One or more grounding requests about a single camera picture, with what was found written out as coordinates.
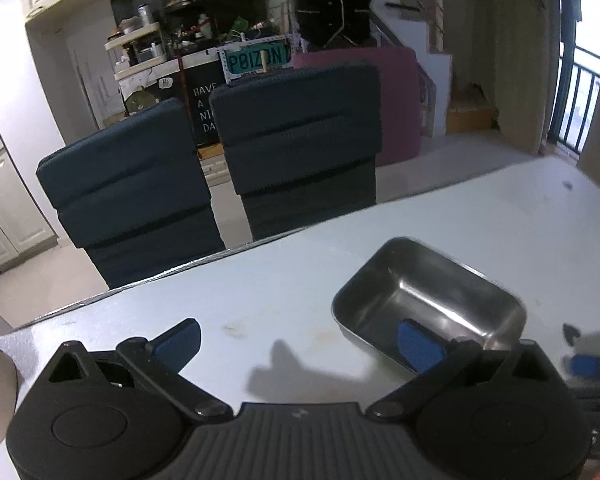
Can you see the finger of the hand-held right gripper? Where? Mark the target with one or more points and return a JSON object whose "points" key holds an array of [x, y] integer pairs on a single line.
{"points": [[595, 366]]}

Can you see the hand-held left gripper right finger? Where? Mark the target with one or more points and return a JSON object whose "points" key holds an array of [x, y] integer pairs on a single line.
{"points": [[420, 347]]}

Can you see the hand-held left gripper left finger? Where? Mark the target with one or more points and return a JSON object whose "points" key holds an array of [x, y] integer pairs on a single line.
{"points": [[180, 342]]}

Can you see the rectangular steel tray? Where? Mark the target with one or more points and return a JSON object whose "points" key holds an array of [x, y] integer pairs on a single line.
{"points": [[430, 280]]}

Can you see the dark blue chair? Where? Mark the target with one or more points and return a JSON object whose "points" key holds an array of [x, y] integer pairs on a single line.
{"points": [[130, 185], [300, 145]]}

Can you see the small wooden box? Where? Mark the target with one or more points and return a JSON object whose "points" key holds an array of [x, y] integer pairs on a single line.
{"points": [[211, 152]]}

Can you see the white kitchen cabinet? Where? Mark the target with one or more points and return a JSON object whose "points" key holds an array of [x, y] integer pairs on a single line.
{"points": [[5, 210]]}

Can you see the black chalkboard sign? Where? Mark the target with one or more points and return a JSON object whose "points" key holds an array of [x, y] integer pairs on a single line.
{"points": [[202, 105]]}

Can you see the wooden step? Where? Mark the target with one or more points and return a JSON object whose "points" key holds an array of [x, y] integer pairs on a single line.
{"points": [[472, 110]]}

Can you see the teal sign box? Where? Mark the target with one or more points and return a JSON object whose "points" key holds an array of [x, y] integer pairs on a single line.
{"points": [[255, 60]]}

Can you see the white shelf rack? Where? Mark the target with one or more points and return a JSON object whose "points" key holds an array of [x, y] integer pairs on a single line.
{"points": [[140, 52]]}

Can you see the balcony glass door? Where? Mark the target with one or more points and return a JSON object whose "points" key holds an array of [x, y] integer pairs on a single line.
{"points": [[577, 70]]}

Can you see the white staircase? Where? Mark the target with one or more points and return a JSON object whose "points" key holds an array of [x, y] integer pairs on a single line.
{"points": [[420, 25]]}

